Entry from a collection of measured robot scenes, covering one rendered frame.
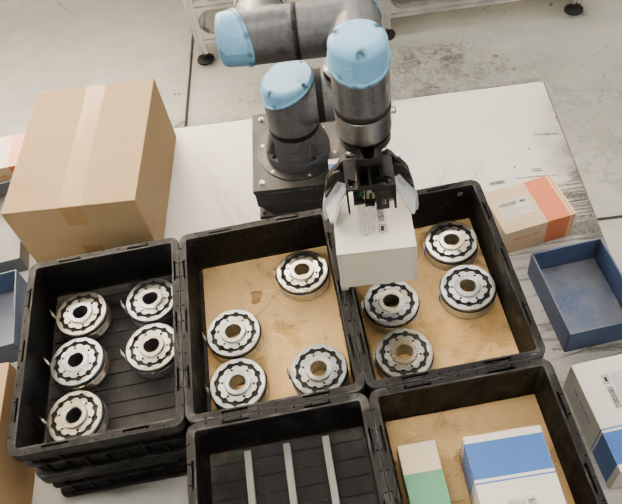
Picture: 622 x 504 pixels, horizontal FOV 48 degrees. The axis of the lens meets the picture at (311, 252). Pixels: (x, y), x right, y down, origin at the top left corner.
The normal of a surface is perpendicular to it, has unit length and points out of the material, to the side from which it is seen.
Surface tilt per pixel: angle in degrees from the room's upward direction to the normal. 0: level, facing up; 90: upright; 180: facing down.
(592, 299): 0
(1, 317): 0
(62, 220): 90
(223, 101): 0
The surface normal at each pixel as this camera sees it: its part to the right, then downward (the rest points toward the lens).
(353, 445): -0.12, -0.59
